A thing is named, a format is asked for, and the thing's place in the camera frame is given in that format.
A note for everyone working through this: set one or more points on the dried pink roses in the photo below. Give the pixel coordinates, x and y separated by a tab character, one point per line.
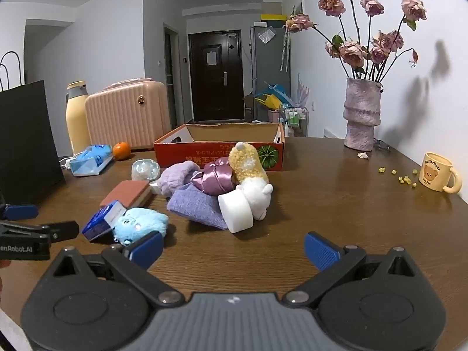
351	53

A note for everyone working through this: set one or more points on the fallen rose petal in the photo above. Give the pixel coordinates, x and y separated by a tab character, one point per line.
363	155

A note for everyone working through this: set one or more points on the brown cardboard carton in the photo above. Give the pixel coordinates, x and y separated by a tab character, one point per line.
248	108

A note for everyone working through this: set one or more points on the pink bin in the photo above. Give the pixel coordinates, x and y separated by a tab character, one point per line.
274	116

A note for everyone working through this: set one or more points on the grey cabinet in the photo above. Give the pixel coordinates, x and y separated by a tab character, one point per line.
270	62

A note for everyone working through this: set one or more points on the purple knitted cloth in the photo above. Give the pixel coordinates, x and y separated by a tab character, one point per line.
193	204

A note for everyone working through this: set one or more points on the white door notice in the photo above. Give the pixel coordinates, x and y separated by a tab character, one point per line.
211	58

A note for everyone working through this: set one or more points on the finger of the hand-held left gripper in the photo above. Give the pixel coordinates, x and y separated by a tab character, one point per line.
62	230
22	211

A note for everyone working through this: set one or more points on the dark entrance door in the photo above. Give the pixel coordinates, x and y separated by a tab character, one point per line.
215	91

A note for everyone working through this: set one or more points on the clear plastic bag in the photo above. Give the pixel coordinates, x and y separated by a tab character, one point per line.
266	36

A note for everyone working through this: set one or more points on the hanging clear umbrella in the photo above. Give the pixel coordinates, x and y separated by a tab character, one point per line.
285	53

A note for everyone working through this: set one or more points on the blue plush toy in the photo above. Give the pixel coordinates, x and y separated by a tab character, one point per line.
142	223

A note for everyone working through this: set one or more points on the scattered yellow crumbs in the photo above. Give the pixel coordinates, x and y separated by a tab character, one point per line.
381	170

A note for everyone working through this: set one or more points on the brown sponge block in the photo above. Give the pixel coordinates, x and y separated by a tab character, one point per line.
124	192

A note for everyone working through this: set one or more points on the shiny purple satin pouch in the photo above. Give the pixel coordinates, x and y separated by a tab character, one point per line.
215	179

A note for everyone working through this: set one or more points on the white foam cylinder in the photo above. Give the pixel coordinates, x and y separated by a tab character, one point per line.
236	212

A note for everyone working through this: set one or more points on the cream bottle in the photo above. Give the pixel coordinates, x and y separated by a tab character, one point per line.
77	120

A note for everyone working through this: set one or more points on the printed cardboard box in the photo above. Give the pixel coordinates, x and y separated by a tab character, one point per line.
204	153

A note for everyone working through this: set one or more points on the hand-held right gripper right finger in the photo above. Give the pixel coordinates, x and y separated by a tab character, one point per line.
321	250

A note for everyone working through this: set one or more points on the black paper bag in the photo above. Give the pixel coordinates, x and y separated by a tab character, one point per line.
25	142

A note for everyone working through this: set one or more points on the yellow plush toy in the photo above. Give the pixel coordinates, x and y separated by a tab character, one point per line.
246	164

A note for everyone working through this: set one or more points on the orange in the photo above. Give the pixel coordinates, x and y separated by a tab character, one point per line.
121	151

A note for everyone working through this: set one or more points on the purple ceramic vase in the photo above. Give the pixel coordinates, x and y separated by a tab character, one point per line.
362	113

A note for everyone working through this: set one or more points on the purple feather decoration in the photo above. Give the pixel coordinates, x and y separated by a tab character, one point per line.
303	91

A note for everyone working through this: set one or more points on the yellow bear mug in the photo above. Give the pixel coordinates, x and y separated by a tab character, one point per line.
435	172

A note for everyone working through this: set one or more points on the lavender fluffy cloth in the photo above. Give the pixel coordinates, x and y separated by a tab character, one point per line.
173	179

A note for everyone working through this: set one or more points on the blue tissue pack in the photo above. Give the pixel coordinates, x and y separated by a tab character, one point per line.
89	161

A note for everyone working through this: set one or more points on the yellow black box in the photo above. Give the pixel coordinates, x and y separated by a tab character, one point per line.
273	17

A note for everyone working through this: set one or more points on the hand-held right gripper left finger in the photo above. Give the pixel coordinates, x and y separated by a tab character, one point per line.
146	250

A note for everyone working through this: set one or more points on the blue yellow clutter pile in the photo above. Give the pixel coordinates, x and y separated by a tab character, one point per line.
272	97

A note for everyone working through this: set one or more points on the pink suitcase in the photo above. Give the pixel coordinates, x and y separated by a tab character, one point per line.
126	117

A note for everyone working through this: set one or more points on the small blue box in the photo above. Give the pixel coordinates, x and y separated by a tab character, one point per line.
95	223

